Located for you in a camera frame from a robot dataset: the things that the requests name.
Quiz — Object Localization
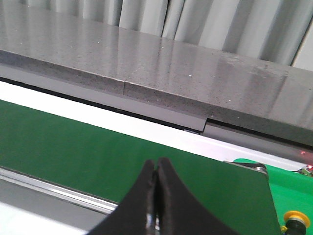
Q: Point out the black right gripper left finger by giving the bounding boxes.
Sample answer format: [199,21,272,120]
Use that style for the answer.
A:
[88,160,156,235]

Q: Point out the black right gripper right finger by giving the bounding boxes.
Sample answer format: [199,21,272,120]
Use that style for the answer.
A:
[155,158,238,235]

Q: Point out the yellow mushroom push button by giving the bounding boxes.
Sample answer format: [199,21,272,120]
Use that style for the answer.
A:
[281,211,311,235]

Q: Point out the green conveyor belt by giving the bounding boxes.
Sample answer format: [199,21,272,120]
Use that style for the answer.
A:
[0,101,280,235]

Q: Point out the silver conveyor drive pulley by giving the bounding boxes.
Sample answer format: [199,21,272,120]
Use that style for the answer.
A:
[224,161,268,177]

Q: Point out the green plastic tray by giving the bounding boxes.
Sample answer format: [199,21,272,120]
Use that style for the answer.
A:
[232,158,313,235]

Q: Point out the grey stone counter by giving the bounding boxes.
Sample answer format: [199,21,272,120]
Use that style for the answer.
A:
[0,0,313,161]

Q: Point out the grey pleated curtain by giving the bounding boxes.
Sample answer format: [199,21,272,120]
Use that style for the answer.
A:
[25,0,313,70]

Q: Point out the aluminium conveyor frame rail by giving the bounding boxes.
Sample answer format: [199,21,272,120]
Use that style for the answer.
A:
[0,167,118,215]

